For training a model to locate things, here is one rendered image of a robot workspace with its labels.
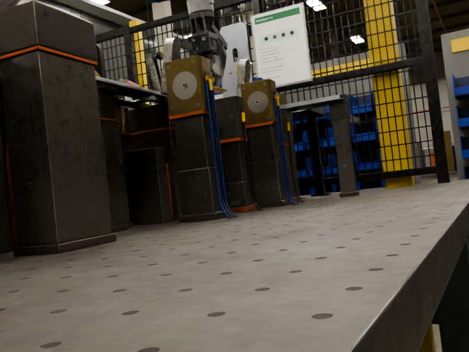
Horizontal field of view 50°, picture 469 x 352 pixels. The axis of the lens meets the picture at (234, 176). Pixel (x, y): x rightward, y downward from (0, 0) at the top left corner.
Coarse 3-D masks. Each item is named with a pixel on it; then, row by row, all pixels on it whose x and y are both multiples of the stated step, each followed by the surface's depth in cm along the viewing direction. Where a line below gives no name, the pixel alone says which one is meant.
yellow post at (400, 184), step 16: (368, 0) 190; (384, 0) 187; (384, 16) 187; (368, 32) 190; (368, 48) 190; (384, 48) 188; (384, 80) 188; (400, 80) 186; (384, 96) 188; (384, 112) 188; (400, 112) 186; (384, 128) 188; (400, 128) 186; (384, 160) 188; (432, 336) 185
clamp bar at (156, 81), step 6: (150, 54) 159; (156, 54) 159; (162, 54) 160; (150, 60) 159; (156, 60) 160; (150, 66) 159; (156, 66) 161; (150, 72) 159; (156, 72) 161; (156, 78) 158; (156, 84) 158; (156, 90) 158
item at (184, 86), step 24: (168, 72) 108; (192, 72) 106; (168, 96) 108; (192, 96) 106; (192, 120) 107; (216, 120) 109; (192, 144) 107; (216, 144) 107; (192, 168) 107; (216, 168) 106; (192, 192) 107; (216, 192) 107; (192, 216) 106; (216, 216) 104
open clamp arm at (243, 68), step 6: (240, 60) 141; (246, 60) 140; (240, 66) 140; (246, 66) 141; (240, 72) 140; (246, 72) 141; (240, 78) 141; (246, 78) 141; (240, 84) 141; (240, 90) 141
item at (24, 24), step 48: (0, 48) 68; (48, 48) 67; (48, 96) 66; (96, 96) 75; (48, 144) 65; (96, 144) 74; (48, 192) 65; (96, 192) 73; (48, 240) 65; (96, 240) 71
